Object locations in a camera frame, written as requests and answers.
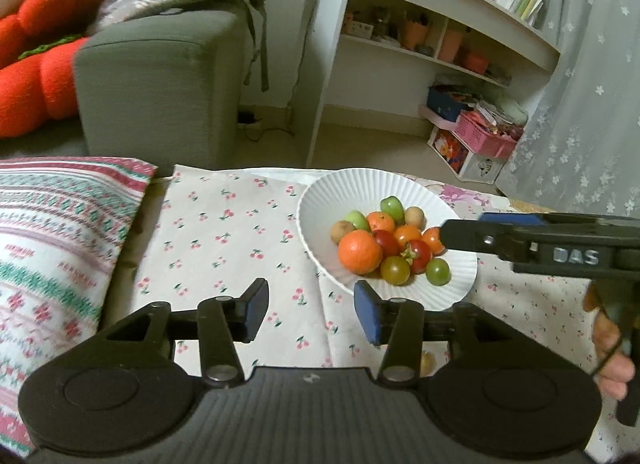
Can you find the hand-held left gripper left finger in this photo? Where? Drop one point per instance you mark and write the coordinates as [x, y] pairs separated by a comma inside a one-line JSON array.
[[255, 309]]

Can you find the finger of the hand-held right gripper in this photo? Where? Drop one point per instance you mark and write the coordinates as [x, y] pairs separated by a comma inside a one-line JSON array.
[[500, 217], [470, 236]]

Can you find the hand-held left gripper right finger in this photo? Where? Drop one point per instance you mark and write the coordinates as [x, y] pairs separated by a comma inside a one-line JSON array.
[[367, 316]]

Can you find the green cherry tomato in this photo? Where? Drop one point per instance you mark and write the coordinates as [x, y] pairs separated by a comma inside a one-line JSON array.
[[392, 206], [356, 218], [437, 271]]

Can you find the red tomato with calyx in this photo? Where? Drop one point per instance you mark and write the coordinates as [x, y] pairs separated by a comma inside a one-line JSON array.
[[420, 255]]

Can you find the olive brown cherry tomato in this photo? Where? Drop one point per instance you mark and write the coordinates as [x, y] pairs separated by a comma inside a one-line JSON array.
[[395, 269]]

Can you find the orange cherry tomato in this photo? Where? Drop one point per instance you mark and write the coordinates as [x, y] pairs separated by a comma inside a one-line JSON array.
[[407, 233], [432, 239]]

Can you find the white ribbed plate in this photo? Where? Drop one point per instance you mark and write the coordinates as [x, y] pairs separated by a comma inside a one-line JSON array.
[[325, 204]]

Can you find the person's right hand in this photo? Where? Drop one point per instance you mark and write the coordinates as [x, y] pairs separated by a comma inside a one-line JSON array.
[[607, 339]]

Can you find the pink floral cloth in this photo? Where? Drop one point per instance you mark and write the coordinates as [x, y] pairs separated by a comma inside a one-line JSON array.
[[465, 194]]

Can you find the white printed storage box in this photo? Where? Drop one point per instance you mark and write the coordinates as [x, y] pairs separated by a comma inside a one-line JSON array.
[[470, 162]]

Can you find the large mandarin orange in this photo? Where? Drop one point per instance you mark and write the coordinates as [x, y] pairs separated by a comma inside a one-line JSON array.
[[360, 251]]

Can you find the cherry print tablecloth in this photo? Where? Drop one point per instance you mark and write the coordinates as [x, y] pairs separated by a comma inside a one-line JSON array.
[[210, 254]]

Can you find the red cherry tomato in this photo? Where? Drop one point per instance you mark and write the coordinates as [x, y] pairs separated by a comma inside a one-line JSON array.
[[386, 242]]

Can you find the pink plastic basket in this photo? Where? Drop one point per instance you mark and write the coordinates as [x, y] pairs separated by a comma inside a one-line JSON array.
[[482, 133]]

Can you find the small mandarin orange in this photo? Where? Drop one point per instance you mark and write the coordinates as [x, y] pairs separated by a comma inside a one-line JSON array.
[[380, 220]]

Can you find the blue storage box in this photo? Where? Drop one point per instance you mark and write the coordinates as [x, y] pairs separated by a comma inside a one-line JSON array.
[[447, 99]]

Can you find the white floral curtain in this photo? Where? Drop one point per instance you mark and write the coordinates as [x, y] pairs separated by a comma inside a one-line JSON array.
[[575, 94]]

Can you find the orange cup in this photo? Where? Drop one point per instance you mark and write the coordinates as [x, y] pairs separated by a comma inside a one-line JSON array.
[[452, 44], [415, 33], [475, 62]]

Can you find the striped patterned cushion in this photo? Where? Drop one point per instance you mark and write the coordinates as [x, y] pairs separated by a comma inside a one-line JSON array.
[[50, 254]]

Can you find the white shelf unit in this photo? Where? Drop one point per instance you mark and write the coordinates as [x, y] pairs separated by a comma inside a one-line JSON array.
[[330, 69]]

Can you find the grey sofa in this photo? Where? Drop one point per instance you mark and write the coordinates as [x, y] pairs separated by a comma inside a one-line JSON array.
[[160, 89]]

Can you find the red plush toy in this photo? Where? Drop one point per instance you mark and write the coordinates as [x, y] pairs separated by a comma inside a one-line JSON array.
[[30, 84]]

